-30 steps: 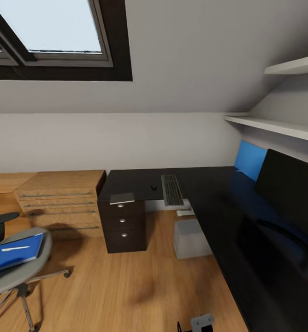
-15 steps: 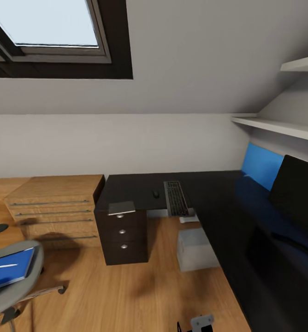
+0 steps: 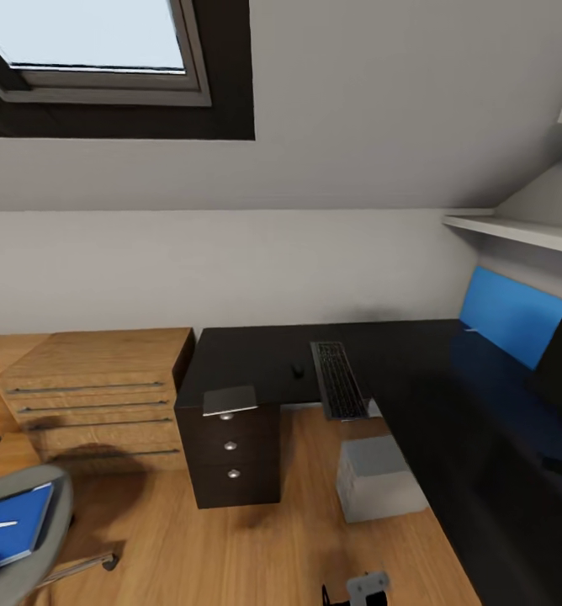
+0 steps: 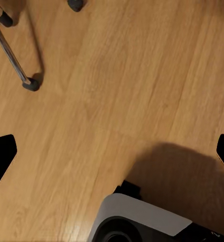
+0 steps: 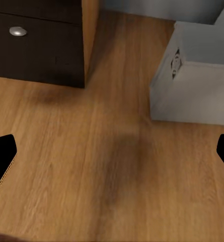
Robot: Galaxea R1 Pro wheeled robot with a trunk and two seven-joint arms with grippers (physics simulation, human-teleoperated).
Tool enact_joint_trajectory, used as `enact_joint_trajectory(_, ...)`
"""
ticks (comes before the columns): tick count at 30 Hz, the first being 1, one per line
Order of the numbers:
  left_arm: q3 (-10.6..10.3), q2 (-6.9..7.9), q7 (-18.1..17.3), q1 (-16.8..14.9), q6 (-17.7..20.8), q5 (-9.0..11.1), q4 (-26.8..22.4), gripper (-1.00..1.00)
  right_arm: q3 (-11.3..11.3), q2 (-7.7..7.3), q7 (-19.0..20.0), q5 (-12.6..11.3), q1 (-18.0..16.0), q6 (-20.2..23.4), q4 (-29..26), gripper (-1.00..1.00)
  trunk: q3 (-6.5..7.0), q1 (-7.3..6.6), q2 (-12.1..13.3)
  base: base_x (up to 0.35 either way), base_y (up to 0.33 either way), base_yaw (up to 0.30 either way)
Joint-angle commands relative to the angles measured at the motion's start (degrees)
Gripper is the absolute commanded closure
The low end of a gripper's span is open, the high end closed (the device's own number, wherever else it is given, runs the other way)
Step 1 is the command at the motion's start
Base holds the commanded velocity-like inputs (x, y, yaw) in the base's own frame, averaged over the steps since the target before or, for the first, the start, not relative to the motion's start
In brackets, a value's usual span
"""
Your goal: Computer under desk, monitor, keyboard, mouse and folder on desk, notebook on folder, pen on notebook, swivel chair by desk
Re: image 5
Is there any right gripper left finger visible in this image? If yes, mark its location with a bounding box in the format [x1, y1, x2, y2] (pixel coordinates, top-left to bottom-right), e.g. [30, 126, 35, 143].
[0, 134, 17, 179]

